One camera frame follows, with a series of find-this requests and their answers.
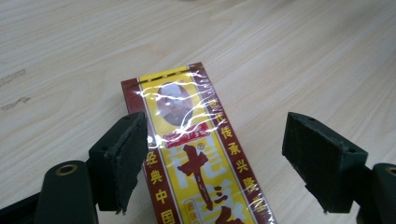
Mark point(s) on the red and yellow box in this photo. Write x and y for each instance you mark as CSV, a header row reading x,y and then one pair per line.
x,y
199,161

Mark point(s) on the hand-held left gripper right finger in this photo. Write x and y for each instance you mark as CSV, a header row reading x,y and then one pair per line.
x,y
323,165

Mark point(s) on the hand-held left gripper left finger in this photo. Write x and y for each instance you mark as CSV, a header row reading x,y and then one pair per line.
x,y
121,161

